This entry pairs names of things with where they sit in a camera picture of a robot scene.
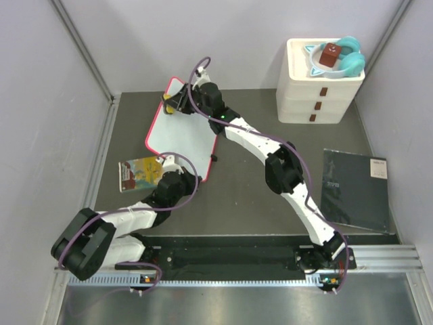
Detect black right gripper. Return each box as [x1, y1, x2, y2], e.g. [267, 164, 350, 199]
[164, 85, 211, 121]

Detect yellow whiteboard eraser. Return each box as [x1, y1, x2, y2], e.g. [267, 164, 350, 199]
[162, 93, 176, 115]

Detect pink framed whiteboard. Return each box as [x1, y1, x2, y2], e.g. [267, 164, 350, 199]
[145, 77, 218, 183]

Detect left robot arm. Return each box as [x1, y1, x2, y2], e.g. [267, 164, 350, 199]
[51, 167, 202, 280]

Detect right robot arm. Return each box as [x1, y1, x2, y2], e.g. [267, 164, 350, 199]
[177, 82, 346, 268]

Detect white three drawer unit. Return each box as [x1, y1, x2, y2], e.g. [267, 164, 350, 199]
[276, 38, 365, 124]

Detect brown cube toy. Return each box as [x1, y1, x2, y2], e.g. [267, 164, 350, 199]
[319, 43, 342, 68]

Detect teal cat ear headphones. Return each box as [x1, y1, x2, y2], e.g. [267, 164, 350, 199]
[304, 36, 365, 79]

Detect black book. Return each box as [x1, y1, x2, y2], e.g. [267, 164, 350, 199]
[321, 149, 392, 234]

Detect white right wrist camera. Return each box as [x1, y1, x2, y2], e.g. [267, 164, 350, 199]
[193, 66, 211, 87]

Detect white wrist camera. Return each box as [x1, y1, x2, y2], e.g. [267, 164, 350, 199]
[156, 155, 183, 174]
[193, 66, 211, 87]

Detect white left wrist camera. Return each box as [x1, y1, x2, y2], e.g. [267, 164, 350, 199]
[156, 155, 183, 174]

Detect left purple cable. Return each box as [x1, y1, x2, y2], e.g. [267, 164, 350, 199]
[58, 152, 200, 295]

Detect purple cable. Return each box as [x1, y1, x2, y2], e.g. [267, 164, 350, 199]
[58, 152, 200, 295]
[187, 57, 351, 295]

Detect black mounting base plate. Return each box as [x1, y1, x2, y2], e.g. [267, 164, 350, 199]
[76, 232, 400, 272]

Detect white slotted cable duct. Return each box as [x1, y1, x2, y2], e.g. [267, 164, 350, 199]
[68, 273, 338, 288]

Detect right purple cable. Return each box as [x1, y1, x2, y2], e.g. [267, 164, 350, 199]
[187, 57, 351, 295]

